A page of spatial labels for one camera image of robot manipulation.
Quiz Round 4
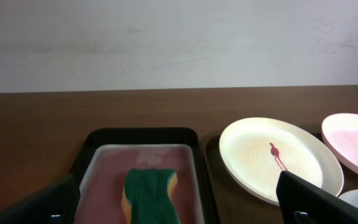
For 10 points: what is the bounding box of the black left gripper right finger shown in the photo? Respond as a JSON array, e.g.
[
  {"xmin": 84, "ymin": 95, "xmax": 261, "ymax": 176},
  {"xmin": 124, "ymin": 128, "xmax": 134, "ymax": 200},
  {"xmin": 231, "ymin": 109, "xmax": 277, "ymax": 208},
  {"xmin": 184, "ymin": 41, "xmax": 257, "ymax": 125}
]
[{"xmin": 276, "ymin": 171, "xmax": 358, "ymax": 224}]

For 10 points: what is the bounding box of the cream plate with red stain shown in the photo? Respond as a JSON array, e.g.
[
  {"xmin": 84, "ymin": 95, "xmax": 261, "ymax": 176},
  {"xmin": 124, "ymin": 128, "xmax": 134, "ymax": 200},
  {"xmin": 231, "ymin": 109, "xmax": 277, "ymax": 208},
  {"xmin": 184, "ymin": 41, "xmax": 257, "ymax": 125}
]
[{"xmin": 219, "ymin": 118, "xmax": 344, "ymax": 205}]

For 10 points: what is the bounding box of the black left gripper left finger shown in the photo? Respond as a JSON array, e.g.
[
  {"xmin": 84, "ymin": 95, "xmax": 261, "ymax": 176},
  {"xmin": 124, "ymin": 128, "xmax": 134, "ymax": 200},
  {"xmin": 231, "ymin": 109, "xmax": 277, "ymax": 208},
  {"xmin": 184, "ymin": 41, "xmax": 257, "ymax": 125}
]
[{"xmin": 0, "ymin": 174, "xmax": 80, "ymax": 224}]

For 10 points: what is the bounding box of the pink stained white plate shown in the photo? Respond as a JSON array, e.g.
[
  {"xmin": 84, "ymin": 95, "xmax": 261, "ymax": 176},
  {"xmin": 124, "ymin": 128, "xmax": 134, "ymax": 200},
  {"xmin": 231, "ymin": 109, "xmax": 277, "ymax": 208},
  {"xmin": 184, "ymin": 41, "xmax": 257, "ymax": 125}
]
[{"xmin": 321, "ymin": 113, "xmax": 358, "ymax": 174}]

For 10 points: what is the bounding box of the green and yellow sponge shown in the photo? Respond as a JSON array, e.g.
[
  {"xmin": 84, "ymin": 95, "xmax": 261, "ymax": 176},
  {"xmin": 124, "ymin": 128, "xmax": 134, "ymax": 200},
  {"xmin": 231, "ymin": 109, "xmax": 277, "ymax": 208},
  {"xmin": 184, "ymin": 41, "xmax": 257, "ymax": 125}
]
[{"xmin": 121, "ymin": 169, "xmax": 180, "ymax": 224}]

